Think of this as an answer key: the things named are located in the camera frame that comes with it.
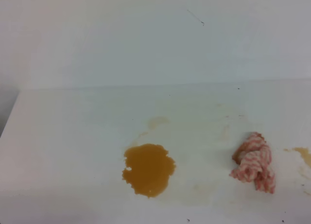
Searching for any pink white striped rag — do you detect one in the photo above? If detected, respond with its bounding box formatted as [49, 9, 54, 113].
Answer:
[229, 132, 276, 194]

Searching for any large brown coffee puddle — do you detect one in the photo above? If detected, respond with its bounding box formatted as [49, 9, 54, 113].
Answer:
[122, 143, 176, 198]

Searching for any small coffee stain right edge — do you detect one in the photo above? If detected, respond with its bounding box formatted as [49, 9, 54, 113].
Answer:
[284, 147, 311, 167]

